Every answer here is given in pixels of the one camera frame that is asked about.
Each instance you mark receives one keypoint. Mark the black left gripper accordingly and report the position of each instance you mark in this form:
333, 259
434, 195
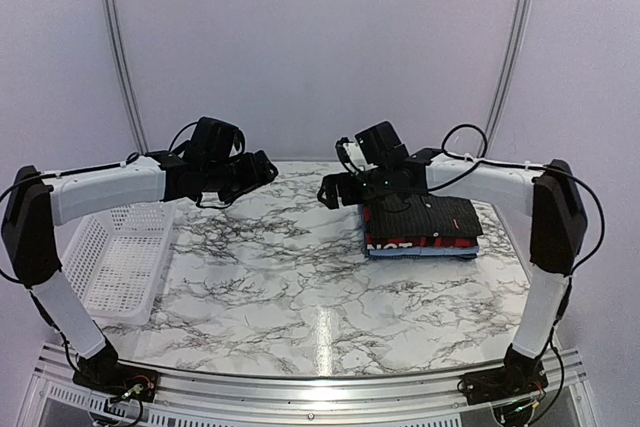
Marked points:
253, 178

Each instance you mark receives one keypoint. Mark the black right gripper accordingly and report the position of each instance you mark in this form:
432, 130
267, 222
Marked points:
331, 183

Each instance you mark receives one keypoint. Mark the red black plaid shirt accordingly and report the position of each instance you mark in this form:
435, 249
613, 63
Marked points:
439, 242

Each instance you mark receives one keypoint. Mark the black pinstriped long sleeve shirt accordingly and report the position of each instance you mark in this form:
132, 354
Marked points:
422, 216

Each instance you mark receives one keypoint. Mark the light blue shirt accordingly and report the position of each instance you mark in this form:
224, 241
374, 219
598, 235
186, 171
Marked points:
445, 250

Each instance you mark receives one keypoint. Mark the blue checked shirt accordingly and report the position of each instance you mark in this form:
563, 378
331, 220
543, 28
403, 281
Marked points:
388, 254

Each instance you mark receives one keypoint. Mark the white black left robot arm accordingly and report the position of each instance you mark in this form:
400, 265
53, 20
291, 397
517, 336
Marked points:
47, 213

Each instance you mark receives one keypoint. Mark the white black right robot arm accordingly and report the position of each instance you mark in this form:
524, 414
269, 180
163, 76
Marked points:
550, 195

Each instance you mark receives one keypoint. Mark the white plastic laundry basket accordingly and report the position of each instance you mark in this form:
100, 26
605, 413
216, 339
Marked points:
115, 259

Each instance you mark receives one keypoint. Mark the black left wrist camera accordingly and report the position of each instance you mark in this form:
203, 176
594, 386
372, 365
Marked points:
214, 141

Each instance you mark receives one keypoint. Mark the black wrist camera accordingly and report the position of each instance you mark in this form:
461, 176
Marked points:
376, 146
214, 141

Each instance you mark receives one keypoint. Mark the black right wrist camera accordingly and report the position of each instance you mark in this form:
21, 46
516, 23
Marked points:
376, 146

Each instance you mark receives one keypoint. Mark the left aluminium corner post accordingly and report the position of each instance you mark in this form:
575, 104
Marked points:
123, 74

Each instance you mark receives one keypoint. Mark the aluminium corner post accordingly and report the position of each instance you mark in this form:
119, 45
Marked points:
514, 44
123, 74

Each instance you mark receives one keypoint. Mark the aluminium front frame rail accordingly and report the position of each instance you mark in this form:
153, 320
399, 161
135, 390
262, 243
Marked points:
191, 398

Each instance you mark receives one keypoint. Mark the right aluminium corner post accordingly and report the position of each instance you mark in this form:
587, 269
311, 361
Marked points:
514, 44

